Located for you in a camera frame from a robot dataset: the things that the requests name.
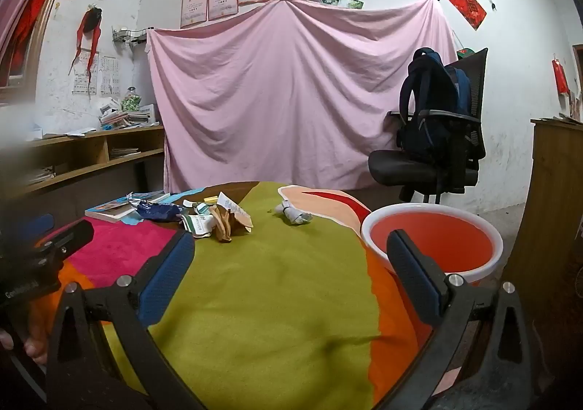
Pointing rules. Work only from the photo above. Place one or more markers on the colourful printed blanket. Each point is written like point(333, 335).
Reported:
point(273, 300)

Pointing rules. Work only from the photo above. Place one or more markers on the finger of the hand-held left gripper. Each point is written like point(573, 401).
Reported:
point(68, 237)
point(34, 225)

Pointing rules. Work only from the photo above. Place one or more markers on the red paper wall decoration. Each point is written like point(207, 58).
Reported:
point(467, 6)

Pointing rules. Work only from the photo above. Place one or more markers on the green and white packet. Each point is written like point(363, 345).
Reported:
point(196, 223)

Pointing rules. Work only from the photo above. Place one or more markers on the glass jar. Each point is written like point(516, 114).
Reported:
point(131, 100)

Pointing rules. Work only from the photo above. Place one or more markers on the paper wall calendar sheets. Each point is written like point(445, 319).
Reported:
point(107, 73)

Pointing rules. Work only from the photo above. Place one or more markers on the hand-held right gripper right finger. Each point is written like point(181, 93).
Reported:
point(416, 278)

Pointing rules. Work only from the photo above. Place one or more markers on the wooden shelf desk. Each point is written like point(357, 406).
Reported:
point(91, 148)

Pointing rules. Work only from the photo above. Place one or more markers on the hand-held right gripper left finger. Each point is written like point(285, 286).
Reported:
point(166, 273)

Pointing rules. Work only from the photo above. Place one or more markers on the grey wad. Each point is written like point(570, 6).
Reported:
point(294, 213)

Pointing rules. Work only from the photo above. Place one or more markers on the white paper scrap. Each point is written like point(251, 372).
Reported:
point(230, 205)

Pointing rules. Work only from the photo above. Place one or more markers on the dark blue backpack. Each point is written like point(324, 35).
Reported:
point(428, 91)

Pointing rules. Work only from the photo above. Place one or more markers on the green and red wall item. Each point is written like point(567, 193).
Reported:
point(464, 52)

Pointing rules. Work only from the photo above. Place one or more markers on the pink hanging sheet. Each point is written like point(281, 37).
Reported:
point(273, 96)

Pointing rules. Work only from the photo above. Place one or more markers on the person's left hand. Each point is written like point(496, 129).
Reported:
point(32, 348)

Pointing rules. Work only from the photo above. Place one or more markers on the orange basin with white rim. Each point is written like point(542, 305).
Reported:
point(460, 232)

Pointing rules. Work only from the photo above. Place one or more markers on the brown paper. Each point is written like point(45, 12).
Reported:
point(225, 225)

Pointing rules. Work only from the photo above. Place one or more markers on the black mesh office chair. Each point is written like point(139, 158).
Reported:
point(476, 87)

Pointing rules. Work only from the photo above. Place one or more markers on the blue wrapper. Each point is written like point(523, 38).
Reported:
point(157, 209)

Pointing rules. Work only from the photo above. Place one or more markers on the red hanging wall packet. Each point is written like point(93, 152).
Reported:
point(560, 75)

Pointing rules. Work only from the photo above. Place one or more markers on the colourful picture book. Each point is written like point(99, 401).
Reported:
point(114, 207)

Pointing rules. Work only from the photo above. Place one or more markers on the red and black hanging ornament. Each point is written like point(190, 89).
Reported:
point(91, 21)

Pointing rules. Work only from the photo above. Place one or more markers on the stack of books and papers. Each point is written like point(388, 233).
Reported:
point(132, 116)

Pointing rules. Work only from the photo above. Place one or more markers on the wooden cabinet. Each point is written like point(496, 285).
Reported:
point(555, 191)

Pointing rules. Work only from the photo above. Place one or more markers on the red cloth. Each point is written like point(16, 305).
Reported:
point(34, 14)

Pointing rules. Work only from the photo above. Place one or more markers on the yellow small scrap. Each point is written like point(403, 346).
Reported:
point(210, 199)

